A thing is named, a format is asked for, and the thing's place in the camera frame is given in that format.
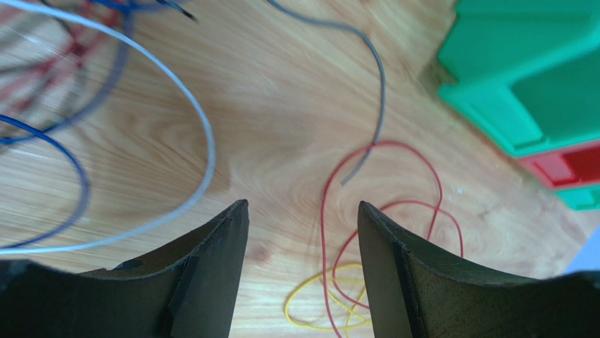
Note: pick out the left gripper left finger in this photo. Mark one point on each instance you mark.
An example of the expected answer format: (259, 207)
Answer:
(185, 288)

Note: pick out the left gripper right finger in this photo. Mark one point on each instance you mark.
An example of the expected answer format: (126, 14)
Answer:
(417, 289)

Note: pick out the right green plastic bin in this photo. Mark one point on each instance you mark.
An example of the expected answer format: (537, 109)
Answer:
(581, 198)

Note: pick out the green plastic bin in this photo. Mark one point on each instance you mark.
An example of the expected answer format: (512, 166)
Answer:
(581, 198)
(526, 72)

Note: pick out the red plastic bin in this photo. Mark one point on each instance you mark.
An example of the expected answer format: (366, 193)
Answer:
(564, 168)

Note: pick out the left green plastic bin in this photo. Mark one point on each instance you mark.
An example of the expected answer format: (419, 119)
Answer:
(526, 72)

